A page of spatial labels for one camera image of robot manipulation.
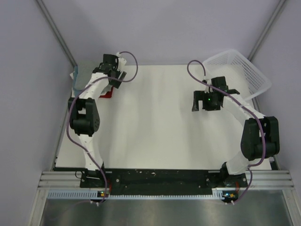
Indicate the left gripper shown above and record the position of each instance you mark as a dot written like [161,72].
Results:
[122,76]

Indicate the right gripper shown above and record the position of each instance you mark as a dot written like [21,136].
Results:
[200,95]

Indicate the grey t-shirt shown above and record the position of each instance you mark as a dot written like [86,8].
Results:
[85,71]

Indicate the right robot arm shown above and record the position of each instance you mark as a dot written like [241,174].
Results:
[260,136]

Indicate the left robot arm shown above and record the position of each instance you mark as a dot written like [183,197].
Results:
[91,81]

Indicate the folded red t-shirt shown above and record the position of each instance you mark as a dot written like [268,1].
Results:
[108,94]

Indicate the folded blue t-shirt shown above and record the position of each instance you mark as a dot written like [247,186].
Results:
[76,85]

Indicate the white plastic basket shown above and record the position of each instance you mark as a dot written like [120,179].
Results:
[240,73]

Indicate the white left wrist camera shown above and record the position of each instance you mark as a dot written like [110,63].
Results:
[120,61]

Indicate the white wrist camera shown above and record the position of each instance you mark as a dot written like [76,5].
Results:
[207,82]
[120,61]

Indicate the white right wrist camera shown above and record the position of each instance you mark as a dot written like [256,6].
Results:
[207,82]

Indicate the left corner aluminium post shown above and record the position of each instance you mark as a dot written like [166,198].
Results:
[54,29]

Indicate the corner aluminium post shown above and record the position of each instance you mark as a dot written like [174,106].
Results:
[54,29]
[267,28]

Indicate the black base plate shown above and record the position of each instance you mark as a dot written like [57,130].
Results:
[161,181]

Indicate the right corner aluminium post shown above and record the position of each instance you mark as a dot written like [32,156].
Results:
[267,28]

